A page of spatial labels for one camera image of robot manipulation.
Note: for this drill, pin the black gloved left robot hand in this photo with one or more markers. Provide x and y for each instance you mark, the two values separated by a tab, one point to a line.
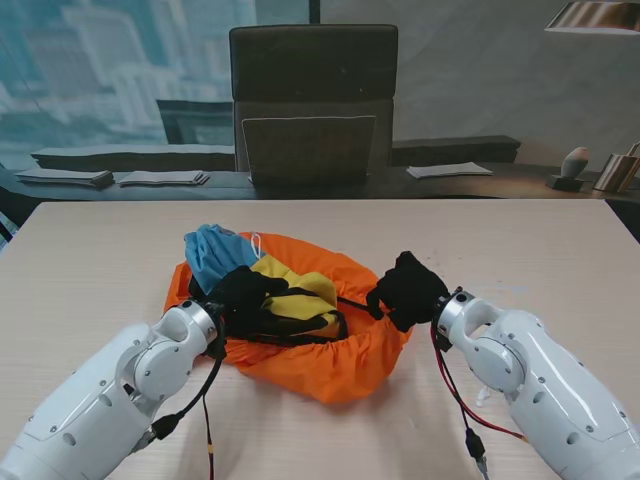
245	300

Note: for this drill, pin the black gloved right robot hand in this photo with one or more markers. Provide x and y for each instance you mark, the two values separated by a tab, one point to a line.
410	295

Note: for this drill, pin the blue and yellow backpack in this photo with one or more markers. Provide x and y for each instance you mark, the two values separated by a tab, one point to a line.
300	285

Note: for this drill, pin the orange rain cover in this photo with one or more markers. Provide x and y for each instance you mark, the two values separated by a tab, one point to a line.
325	370

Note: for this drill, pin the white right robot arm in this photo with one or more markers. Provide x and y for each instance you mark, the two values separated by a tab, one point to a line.
540	360

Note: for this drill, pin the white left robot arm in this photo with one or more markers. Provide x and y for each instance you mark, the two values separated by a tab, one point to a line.
100	390

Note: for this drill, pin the white paper sheet stack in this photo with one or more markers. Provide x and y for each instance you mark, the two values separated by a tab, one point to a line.
447	170

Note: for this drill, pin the dark background desk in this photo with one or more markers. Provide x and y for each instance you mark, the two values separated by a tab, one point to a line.
325	192

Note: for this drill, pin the fanned grey paper stack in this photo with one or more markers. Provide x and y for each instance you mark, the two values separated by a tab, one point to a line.
165	177

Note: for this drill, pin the short dark slab shelf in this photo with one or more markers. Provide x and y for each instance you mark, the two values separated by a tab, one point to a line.
450	149

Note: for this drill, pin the long dark slab shelf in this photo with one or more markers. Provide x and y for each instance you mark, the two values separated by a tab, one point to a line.
125	157

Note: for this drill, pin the egg shaped vase on base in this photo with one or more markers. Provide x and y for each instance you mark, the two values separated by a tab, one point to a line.
575	160

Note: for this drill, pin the thick grey paper stack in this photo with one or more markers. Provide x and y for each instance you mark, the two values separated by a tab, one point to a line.
65	177

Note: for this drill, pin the leaning brown books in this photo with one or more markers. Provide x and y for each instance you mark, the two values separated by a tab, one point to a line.
617	172

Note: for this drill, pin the dark office chair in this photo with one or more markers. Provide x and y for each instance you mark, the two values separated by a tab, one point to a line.
312	65

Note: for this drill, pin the copper lamp shade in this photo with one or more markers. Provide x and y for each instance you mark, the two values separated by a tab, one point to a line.
595	17

